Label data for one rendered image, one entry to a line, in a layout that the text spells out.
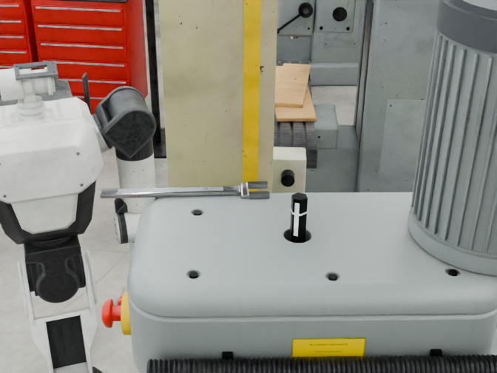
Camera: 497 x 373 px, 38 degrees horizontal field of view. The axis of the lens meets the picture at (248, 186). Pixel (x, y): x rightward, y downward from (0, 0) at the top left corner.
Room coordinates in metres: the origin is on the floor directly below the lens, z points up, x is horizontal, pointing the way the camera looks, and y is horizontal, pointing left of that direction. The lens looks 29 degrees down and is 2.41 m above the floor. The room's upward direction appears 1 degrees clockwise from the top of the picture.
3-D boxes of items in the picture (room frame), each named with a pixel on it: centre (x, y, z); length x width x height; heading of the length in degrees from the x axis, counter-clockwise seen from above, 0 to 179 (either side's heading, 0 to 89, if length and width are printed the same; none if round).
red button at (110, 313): (0.79, 0.19, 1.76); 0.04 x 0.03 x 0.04; 2
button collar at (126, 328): (0.79, 0.16, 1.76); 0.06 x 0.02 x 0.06; 2
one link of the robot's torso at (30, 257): (1.53, 0.51, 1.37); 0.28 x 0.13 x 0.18; 19
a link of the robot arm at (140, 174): (1.52, 0.27, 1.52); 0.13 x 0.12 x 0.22; 106
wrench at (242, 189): (0.91, 0.09, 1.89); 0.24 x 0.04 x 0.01; 94
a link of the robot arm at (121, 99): (1.55, 0.28, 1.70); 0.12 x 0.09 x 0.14; 19
